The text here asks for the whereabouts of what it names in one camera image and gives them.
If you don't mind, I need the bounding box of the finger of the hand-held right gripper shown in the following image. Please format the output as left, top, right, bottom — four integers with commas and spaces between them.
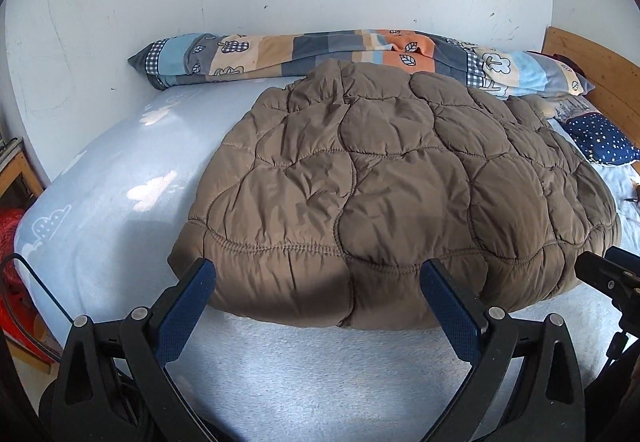
574, 246, 640, 295

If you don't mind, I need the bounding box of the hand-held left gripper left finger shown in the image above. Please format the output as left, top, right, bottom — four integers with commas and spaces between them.
50, 257, 218, 442

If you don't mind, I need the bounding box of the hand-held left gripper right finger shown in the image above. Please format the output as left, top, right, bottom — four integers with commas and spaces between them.
421, 258, 586, 442

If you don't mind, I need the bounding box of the brown quilted hooded jacket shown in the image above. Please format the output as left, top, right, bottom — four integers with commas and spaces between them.
167, 60, 622, 329

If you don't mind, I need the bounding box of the navy star print pillow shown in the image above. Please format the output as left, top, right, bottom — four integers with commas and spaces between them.
564, 113, 640, 166

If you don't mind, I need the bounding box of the light blue cloud bed sheet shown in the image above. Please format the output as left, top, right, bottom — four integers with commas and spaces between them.
14, 77, 640, 442

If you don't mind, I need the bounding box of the grey printed pillow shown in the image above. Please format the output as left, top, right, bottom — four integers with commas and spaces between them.
537, 95, 601, 120

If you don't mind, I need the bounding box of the red bag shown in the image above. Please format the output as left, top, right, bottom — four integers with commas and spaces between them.
0, 208, 56, 363

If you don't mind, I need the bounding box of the wooden headboard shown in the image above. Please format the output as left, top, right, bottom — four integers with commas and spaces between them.
542, 26, 640, 145

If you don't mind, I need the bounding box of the dark red cloth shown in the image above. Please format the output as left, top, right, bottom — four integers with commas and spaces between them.
550, 53, 583, 73

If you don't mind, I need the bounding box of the patchwork patterned rolled quilt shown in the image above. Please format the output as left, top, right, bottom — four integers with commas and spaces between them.
127, 28, 597, 99

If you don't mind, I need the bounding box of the thick black cable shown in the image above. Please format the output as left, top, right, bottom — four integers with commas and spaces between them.
0, 251, 66, 363

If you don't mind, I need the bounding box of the wooden shelf frame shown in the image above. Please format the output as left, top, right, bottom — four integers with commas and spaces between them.
0, 137, 46, 200

